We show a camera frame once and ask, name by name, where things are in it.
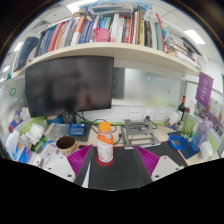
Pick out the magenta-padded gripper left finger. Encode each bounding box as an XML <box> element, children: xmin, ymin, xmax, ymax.
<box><xmin>44</xmin><ymin>144</ymin><xmax>95</xmax><ymax>187</ymax></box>

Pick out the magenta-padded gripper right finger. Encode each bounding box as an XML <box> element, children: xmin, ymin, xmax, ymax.
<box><xmin>133</xmin><ymin>144</ymin><xmax>184</xmax><ymax>186</ymax></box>

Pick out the orange-capped drink bottle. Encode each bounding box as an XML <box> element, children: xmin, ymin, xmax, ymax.
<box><xmin>96</xmin><ymin>121</ymin><xmax>115</xmax><ymax>164</ymax></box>

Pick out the purple water jug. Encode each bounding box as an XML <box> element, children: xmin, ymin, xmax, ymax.
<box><xmin>190</xmin><ymin>116</ymin><xmax>213</xmax><ymax>153</ymax></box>

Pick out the patterned paper cup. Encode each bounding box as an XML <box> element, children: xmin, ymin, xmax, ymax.
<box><xmin>55</xmin><ymin>135</ymin><xmax>80</xmax><ymax>157</ymax></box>

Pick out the clear plastic pouch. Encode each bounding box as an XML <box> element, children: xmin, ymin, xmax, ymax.
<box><xmin>44</xmin><ymin>122</ymin><xmax>71</xmax><ymax>140</ymax></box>

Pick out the grey metal laptop stand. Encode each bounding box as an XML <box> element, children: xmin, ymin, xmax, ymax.
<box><xmin>121</xmin><ymin>118</ymin><xmax>162</xmax><ymax>150</ymax></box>

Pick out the blue circuit board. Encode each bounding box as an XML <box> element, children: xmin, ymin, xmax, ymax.
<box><xmin>68</xmin><ymin>122</ymin><xmax>88</xmax><ymax>137</ymax></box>

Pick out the white tissue stack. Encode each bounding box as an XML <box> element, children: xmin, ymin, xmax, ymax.
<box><xmin>24</xmin><ymin>122</ymin><xmax>46</xmax><ymax>145</ymax></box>

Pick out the white plastic bag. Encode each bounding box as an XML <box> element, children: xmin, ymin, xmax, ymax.
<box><xmin>198</xmin><ymin>139</ymin><xmax>214</xmax><ymax>160</ymax></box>

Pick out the flat round red coaster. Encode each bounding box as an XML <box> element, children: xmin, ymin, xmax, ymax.
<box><xmin>95</xmin><ymin>154</ymin><xmax>116</xmax><ymax>167</ymax></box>

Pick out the black desk mat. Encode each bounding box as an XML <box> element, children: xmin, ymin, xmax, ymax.
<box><xmin>78</xmin><ymin>141</ymin><xmax>189</xmax><ymax>191</ymax></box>

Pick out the dark wine bottle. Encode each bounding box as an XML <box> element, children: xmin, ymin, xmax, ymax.
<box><xmin>177</xmin><ymin>95</ymin><xmax>187</xmax><ymax>123</ymax></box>

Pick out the group photo poster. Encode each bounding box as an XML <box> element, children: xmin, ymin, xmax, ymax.
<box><xmin>194</xmin><ymin>99</ymin><xmax>224</xmax><ymax>138</ymax></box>

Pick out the black computer monitor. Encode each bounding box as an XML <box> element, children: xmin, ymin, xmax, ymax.
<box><xmin>24</xmin><ymin>55</ymin><xmax>115</xmax><ymax>118</ymax></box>

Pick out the purple hanging banner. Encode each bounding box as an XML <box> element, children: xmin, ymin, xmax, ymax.
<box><xmin>194</xmin><ymin>71</ymin><xmax>214</xmax><ymax>108</ymax></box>

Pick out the coiled blue cable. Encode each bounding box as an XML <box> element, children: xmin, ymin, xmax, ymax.
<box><xmin>167</xmin><ymin>133</ymin><xmax>188</xmax><ymax>152</ymax></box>

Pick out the white wall socket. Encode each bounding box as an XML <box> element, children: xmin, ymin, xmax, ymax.
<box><xmin>128</xmin><ymin>108</ymin><xmax>142</xmax><ymax>122</ymax></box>
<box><xmin>156</xmin><ymin>110</ymin><xmax>167</xmax><ymax>122</ymax></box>
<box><xmin>143</xmin><ymin>109</ymin><xmax>155</xmax><ymax>121</ymax></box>

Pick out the black cable bundle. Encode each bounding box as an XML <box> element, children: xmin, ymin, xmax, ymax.
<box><xmin>76</xmin><ymin>113</ymin><xmax>126</xmax><ymax>146</ymax></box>

